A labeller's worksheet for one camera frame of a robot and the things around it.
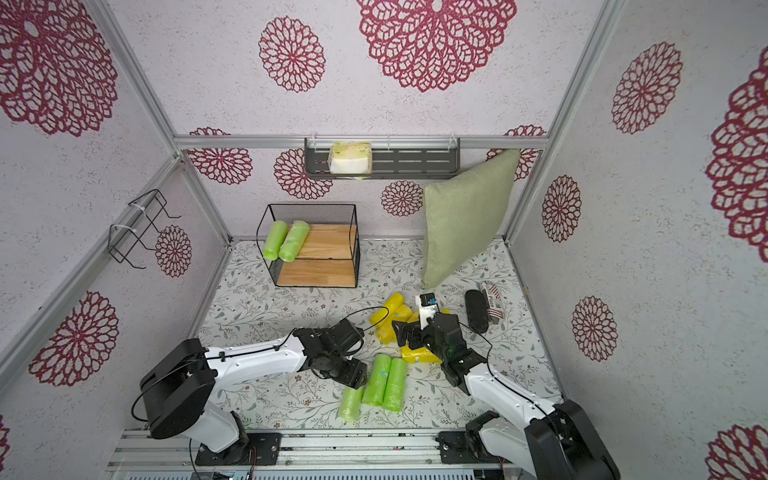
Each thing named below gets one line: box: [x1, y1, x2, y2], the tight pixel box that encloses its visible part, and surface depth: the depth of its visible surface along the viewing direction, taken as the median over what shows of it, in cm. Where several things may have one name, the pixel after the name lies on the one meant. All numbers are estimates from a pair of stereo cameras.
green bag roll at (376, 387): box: [362, 354, 392, 407], surface depth 83 cm
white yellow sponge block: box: [330, 141, 372, 175], surface depth 92 cm
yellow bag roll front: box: [400, 342, 443, 365], surface depth 87 cm
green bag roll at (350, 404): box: [336, 386, 364, 422], surface depth 80 cm
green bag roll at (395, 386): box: [382, 357, 408, 412], surface depth 83 cm
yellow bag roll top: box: [370, 292, 405, 329], surface depth 99 cm
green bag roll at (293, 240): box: [278, 220, 310, 263], surface depth 94 cm
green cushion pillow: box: [422, 149, 522, 290], surface depth 89 cm
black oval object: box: [465, 290, 490, 333], surface depth 100 cm
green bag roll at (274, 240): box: [262, 220, 288, 261], surface depth 95 cm
